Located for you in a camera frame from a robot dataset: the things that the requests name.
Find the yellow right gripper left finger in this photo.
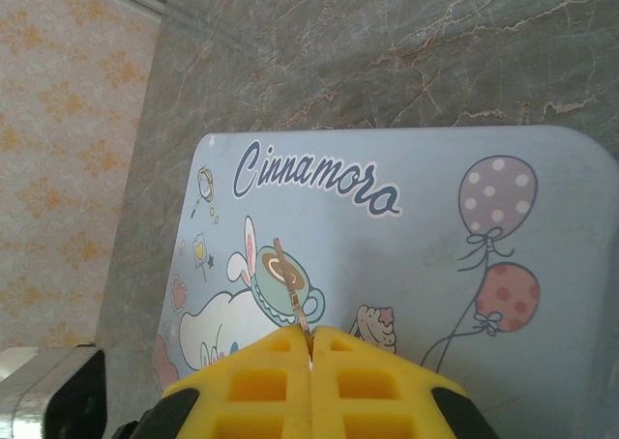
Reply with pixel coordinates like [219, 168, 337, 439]
[138, 324, 311, 439]

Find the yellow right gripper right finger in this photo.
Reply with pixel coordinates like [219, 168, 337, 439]
[309, 323, 501, 439]

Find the cartoon print table mat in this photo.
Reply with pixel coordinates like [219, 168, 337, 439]
[151, 125, 619, 439]

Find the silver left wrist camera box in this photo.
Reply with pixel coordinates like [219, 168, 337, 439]
[0, 343, 108, 439]

